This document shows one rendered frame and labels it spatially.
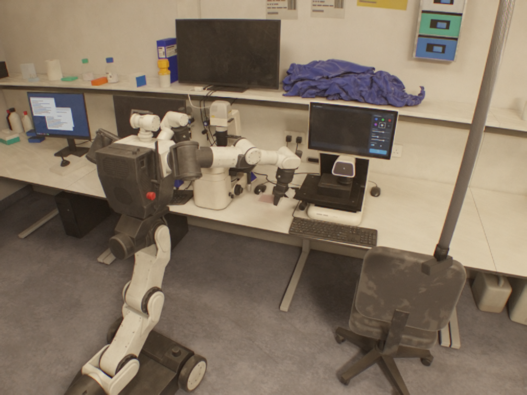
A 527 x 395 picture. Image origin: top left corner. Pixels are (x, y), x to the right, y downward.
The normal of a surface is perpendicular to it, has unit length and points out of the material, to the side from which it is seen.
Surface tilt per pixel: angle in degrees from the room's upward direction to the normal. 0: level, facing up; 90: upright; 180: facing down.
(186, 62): 86
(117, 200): 99
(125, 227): 39
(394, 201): 0
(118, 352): 20
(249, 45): 86
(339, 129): 93
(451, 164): 90
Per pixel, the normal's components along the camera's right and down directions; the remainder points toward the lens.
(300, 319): 0.00, -0.87
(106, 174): -0.31, 0.38
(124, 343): -0.27, -0.47
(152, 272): 0.88, 0.24
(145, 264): -0.40, -0.07
